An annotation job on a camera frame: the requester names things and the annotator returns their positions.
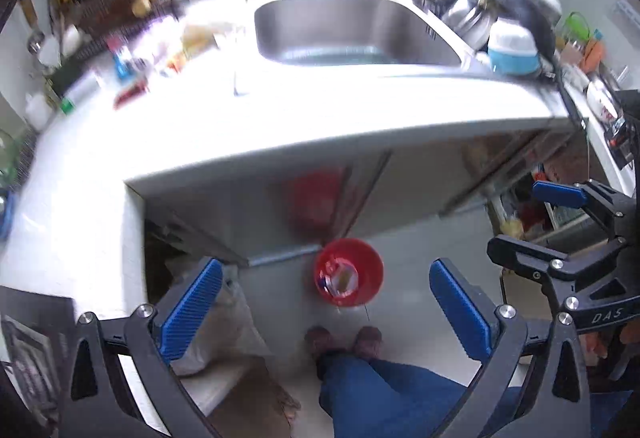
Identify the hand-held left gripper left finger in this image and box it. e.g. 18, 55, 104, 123
62, 258, 224, 438

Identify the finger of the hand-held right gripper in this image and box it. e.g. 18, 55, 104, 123
486, 234, 628, 306
531, 179, 640, 239

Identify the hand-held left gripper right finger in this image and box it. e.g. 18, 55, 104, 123
425, 259, 593, 438

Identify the red plastic bucket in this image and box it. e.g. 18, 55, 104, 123
313, 239, 385, 309

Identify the red sauce packet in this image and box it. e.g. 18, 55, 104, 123
112, 80, 151, 110

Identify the green white medicine box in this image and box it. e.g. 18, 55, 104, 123
60, 70, 108, 115

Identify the person's right hand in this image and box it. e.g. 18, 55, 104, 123
582, 323, 640, 379

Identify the person's right shoe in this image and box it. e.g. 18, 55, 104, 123
352, 325, 383, 359

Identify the steel black kettle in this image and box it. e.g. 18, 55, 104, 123
602, 90, 640, 169

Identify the floral ceramic bowl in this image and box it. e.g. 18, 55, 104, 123
586, 80, 623, 124

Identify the person's leg in jeans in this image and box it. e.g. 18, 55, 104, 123
316, 352, 521, 438

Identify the steel under-counter cabinet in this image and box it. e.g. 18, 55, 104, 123
125, 128, 591, 269

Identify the white blue bowl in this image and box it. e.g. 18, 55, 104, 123
487, 18, 543, 76

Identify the green plastic container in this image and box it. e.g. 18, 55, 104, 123
564, 12, 592, 49

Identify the black wok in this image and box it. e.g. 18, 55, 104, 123
475, 0, 588, 129

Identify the steel bowl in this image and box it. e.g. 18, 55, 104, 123
442, 0, 493, 51

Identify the pink blue package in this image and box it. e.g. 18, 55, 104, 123
107, 38, 136, 79

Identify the stainless steel sink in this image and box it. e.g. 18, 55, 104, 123
247, 0, 501, 74

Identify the white wall outlet strip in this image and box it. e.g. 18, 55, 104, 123
614, 0, 640, 26

